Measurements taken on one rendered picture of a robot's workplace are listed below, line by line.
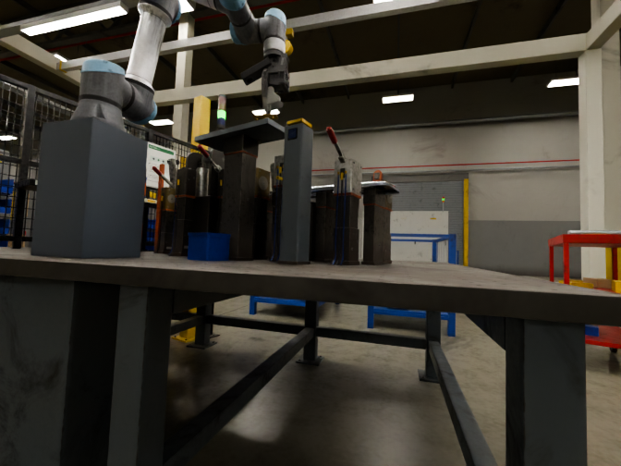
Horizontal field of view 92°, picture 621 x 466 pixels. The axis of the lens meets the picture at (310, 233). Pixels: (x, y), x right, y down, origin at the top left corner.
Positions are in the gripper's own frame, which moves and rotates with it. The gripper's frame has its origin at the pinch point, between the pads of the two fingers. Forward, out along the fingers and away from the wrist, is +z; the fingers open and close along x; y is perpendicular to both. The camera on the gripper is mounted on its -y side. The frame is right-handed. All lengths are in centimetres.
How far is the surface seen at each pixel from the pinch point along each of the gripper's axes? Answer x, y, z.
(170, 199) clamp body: 46, -67, 23
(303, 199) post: -6.3, 15.5, 31.6
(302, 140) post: -8.0, 15.0, 13.3
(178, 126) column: 663, -483, -295
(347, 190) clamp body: 3.0, 28.8, 26.8
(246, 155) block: 2.6, -7.6, 14.4
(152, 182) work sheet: 89, -111, 3
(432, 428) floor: 44, 65, 122
